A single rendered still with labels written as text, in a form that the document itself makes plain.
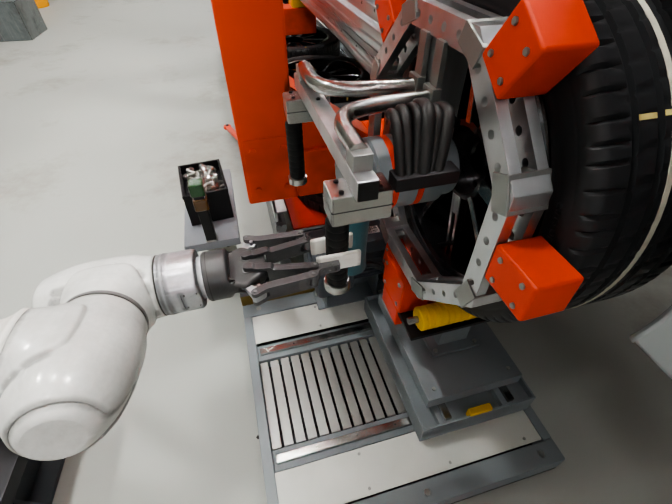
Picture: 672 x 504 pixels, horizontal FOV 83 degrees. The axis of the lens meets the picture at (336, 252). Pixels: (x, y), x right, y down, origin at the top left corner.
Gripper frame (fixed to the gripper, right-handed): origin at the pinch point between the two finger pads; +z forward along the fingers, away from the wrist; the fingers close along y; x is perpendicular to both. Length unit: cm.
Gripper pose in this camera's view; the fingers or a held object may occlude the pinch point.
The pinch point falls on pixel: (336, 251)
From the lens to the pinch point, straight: 60.4
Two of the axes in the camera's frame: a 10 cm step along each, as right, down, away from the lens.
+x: 0.0, -7.3, -6.9
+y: 2.7, 6.6, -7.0
